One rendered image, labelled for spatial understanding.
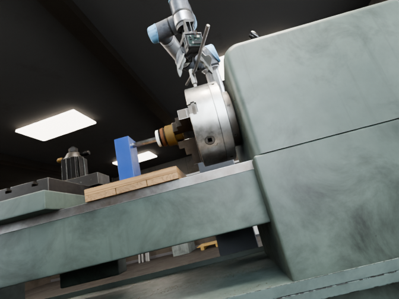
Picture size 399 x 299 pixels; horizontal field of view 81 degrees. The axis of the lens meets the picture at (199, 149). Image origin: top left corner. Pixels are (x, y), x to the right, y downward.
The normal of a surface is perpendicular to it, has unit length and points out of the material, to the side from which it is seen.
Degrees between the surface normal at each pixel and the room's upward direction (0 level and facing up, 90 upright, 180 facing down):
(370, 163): 90
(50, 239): 90
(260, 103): 90
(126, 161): 90
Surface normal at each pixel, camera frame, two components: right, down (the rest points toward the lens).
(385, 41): -0.12, -0.27
